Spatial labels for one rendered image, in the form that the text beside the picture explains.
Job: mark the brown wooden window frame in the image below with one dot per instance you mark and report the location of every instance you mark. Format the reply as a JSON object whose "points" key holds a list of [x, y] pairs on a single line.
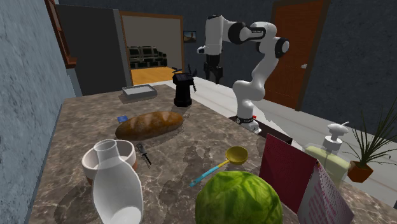
{"points": [[60, 34]]}

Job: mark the dark red book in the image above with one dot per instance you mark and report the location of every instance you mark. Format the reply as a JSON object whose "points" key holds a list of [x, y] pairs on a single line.
{"points": [[285, 173]]}

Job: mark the potted plant in brown pot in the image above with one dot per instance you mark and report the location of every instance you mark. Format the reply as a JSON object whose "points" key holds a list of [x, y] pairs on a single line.
{"points": [[367, 152]]}

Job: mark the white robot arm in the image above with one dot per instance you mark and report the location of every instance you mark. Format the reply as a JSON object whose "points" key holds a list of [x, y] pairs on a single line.
{"points": [[262, 73]]}

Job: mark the pink and white book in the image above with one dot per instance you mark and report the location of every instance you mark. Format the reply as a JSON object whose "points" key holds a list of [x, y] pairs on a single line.
{"points": [[324, 201]]}

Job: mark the wooden doorway frame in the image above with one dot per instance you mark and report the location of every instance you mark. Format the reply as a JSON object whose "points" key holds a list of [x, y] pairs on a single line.
{"points": [[125, 46]]}

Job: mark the white vase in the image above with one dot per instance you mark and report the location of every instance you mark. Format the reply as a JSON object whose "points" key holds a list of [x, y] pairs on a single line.
{"points": [[116, 189]]}

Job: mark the grey rectangular tray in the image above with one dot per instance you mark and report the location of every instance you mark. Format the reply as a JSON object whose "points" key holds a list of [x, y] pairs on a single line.
{"points": [[139, 92]]}

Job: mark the small wall picture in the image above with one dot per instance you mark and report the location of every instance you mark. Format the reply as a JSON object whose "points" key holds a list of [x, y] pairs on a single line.
{"points": [[189, 36]]}

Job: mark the small blue sponge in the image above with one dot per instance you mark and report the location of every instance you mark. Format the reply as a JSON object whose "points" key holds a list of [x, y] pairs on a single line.
{"points": [[122, 118]]}

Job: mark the black sofa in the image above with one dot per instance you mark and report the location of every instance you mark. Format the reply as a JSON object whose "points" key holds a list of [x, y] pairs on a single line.
{"points": [[145, 56]]}

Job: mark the green lettuce head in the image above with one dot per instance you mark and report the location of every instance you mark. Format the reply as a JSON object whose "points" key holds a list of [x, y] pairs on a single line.
{"points": [[238, 200]]}

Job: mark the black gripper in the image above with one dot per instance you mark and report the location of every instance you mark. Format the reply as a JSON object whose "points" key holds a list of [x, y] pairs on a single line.
{"points": [[213, 62]]}

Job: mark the brown wooden door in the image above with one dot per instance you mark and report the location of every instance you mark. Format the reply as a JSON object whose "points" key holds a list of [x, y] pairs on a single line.
{"points": [[294, 52]]}

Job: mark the pale green soap dispenser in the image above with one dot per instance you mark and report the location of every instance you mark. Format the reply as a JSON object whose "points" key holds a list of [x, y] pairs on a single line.
{"points": [[330, 156]]}

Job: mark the brown bread loaf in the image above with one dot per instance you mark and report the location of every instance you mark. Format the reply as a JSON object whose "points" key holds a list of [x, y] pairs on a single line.
{"points": [[149, 125]]}

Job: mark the white bowl with brown outside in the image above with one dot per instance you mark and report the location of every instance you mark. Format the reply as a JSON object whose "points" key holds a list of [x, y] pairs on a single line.
{"points": [[90, 159]]}

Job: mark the small black knife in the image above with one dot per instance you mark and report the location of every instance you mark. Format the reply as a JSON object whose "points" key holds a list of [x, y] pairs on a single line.
{"points": [[143, 152]]}

